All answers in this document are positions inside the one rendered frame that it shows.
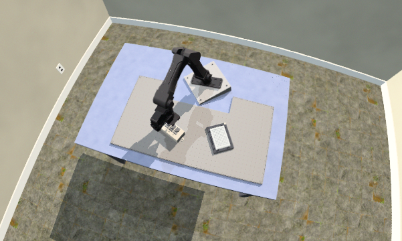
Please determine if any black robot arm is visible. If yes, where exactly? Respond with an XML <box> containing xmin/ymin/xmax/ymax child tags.
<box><xmin>150</xmin><ymin>47</ymin><xmax>223</xmax><ymax>132</ymax></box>

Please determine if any beige button panel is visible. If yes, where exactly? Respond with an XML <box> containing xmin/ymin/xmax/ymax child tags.
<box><xmin>161</xmin><ymin>122</ymin><xmax>185</xmax><ymax>143</ymax></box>

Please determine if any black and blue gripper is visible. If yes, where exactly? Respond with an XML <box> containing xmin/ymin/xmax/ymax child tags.
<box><xmin>170</xmin><ymin>111</ymin><xmax>180</xmax><ymax>126</ymax></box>

